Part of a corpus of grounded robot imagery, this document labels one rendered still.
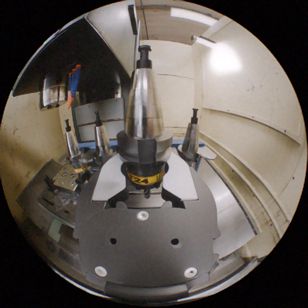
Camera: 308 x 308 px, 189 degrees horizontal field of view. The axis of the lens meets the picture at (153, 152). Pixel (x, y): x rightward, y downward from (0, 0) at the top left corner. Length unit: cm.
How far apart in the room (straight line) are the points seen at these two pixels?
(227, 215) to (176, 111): 113
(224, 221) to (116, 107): 108
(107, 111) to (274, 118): 106
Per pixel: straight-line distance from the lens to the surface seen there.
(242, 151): 69
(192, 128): 22
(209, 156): 26
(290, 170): 58
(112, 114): 78
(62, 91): 48
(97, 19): 30
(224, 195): 76
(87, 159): 26
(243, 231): 72
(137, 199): 52
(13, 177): 146
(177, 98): 118
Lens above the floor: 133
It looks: 28 degrees down
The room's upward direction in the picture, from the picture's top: straight up
